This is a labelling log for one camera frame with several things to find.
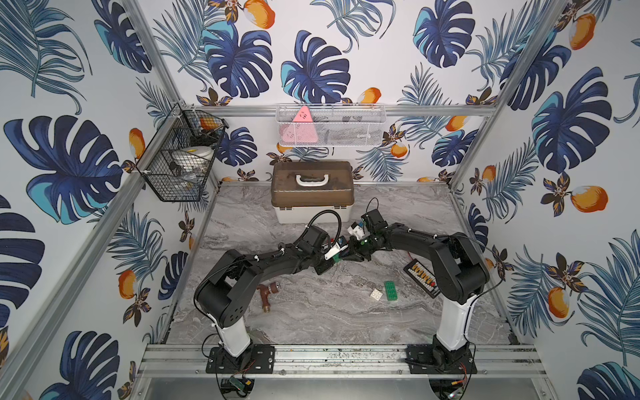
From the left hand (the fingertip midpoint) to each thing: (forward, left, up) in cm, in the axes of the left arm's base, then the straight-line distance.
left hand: (331, 253), depth 92 cm
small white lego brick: (-13, -16, -3) cm, 21 cm away
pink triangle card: (+32, +13, +30) cm, 46 cm away
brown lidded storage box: (+18, +13, +14) cm, 27 cm away
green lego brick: (-2, -2, -1) cm, 3 cm away
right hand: (0, -4, -1) cm, 4 cm away
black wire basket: (+35, +58, +27) cm, 73 cm away
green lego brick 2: (-11, -22, -4) cm, 25 cm away
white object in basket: (+15, +46, +29) cm, 56 cm away
